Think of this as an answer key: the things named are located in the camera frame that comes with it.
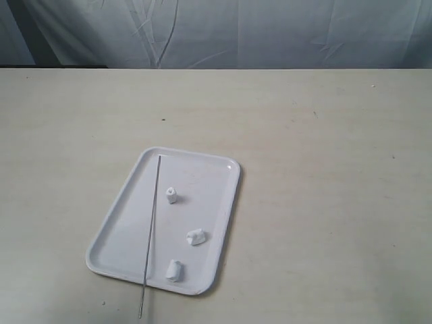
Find white marshmallow piece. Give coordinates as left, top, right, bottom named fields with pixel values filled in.
left=165, top=187, right=178, bottom=205
left=186, top=228, right=206, bottom=246
left=165, top=259, right=184, bottom=282

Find thin metal skewer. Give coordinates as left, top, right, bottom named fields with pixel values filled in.
left=138, top=155, right=161, bottom=320

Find white rectangular plastic tray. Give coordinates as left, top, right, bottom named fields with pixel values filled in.
left=86, top=147, right=241, bottom=296

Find white backdrop curtain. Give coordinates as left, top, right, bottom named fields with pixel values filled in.
left=1, top=1, right=431, bottom=69

